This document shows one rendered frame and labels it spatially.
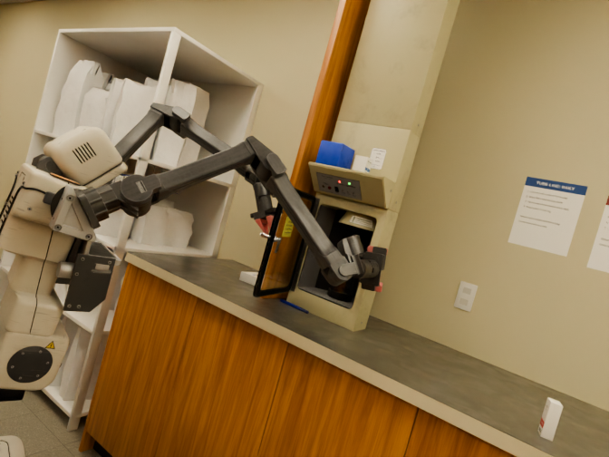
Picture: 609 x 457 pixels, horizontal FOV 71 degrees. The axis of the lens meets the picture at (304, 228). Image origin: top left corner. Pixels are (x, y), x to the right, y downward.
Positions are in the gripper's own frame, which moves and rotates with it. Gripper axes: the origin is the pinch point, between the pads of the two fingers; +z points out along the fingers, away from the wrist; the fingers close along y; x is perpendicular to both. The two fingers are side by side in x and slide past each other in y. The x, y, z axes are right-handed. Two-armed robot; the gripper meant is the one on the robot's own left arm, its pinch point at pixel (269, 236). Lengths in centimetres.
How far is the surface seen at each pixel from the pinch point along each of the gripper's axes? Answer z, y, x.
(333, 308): 30.1, -12.3, -18.7
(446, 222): 3, -60, -55
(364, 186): -10.4, -36.3, -8.4
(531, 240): 19, -89, -48
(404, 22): -70, -64, -15
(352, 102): -47, -37, -19
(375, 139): -29, -43, -17
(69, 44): -155, 128, -41
